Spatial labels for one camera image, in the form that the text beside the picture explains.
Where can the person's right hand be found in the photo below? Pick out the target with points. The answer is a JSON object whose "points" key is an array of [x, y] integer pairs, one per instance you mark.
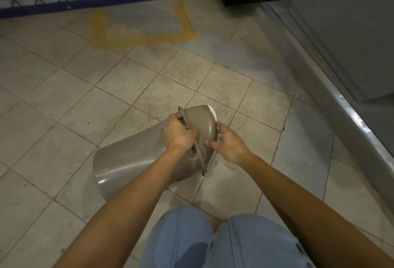
{"points": [[232, 149]]}

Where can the person's left hand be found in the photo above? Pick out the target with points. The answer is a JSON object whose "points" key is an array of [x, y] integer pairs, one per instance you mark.
{"points": [[177, 135]]}

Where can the person's left thumb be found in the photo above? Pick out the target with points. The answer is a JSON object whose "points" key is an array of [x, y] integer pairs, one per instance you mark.
{"points": [[191, 134]]}

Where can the person's right thumb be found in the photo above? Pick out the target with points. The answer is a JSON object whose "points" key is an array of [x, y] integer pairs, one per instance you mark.
{"points": [[212, 144]]}

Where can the grey plastic bin lid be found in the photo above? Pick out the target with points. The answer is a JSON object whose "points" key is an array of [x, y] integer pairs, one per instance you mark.
{"points": [[201, 123]]}

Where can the person's right forearm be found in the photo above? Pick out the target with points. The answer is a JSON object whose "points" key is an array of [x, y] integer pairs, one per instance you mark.
{"points": [[307, 209]]}

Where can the person's left forearm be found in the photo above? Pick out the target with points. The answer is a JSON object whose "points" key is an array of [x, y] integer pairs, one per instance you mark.
{"points": [[129, 209]]}

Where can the white swing flap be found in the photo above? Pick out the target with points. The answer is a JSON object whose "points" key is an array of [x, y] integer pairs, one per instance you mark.
{"points": [[212, 113]]}

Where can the grey plastic trash bin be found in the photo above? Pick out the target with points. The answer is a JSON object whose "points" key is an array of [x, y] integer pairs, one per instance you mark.
{"points": [[132, 163]]}

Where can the light blue jeans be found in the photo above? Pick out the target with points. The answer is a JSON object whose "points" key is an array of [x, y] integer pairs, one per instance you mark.
{"points": [[221, 243]]}

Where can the grey metal door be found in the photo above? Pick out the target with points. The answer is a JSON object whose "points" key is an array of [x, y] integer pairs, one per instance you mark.
{"points": [[347, 24]]}

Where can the metal door threshold rail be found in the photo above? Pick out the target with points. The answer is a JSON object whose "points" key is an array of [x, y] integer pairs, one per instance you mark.
{"points": [[344, 114]]}

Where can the purple fence base rail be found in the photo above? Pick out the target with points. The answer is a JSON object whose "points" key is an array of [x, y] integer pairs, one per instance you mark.
{"points": [[101, 1]]}

